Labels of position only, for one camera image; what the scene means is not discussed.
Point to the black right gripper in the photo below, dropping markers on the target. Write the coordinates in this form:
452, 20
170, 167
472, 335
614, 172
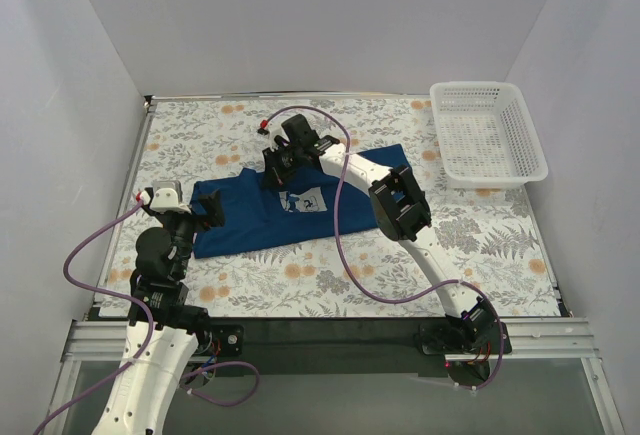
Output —
279, 165

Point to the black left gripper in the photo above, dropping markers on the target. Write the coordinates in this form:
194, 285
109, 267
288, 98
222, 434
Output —
211, 210

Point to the blue printed t shirt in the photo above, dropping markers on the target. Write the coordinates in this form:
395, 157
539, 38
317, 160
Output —
258, 218

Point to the white plastic basket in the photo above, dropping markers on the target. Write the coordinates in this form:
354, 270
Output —
486, 135

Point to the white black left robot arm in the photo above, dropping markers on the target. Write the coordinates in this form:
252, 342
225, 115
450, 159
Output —
163, 331

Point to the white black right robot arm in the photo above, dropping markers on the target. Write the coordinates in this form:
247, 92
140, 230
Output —
403, 215

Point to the floral patterned table mat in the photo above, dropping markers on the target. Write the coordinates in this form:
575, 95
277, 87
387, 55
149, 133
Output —
489, 234

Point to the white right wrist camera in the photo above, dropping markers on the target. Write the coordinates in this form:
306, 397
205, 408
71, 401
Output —
270, 132

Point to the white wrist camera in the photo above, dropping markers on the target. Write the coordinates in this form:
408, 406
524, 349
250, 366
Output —
163, 197
270, 132

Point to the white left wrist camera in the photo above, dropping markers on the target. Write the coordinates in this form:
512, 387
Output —
163, 197

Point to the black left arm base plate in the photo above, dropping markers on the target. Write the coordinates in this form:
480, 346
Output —
221, 340

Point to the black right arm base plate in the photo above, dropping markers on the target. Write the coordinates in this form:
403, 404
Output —
444, 335

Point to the aluminium frame rail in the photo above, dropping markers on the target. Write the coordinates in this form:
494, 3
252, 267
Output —
530, 337

